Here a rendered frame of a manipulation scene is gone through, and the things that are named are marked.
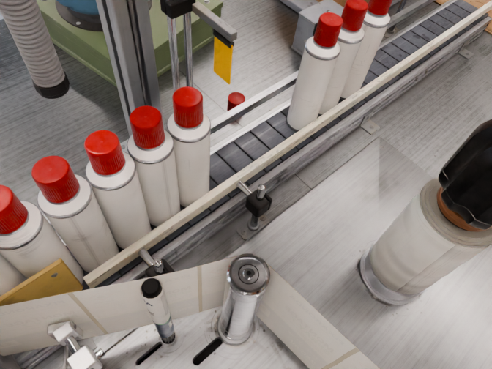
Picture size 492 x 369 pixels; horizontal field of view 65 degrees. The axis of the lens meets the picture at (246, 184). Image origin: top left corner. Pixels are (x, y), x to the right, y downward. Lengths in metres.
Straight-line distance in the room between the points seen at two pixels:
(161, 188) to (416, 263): 0.31
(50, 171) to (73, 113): 0.42
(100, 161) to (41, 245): 0.10
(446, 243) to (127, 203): 0.34
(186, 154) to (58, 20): 0.50
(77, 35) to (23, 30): 0.44
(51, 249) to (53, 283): 0.05
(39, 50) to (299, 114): 0.40
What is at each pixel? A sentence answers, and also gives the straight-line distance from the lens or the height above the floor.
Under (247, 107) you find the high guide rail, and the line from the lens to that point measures 0.60.
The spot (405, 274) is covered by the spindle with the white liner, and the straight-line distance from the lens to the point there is 0.50.
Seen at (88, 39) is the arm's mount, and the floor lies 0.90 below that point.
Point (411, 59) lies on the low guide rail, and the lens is 0.87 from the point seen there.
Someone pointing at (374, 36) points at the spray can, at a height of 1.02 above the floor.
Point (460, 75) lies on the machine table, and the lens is 1.05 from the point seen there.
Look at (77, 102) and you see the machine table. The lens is 0.82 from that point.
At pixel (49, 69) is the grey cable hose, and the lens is 0.45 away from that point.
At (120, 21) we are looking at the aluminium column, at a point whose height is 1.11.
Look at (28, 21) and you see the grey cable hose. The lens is 0.42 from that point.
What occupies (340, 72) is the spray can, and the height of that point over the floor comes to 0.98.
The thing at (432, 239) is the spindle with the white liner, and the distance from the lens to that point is 0.44.
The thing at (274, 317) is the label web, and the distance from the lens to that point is 0.44.
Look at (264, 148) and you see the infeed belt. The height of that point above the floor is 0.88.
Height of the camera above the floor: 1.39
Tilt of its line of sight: 56 degrees down
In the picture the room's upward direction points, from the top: 9 degrees clockwise
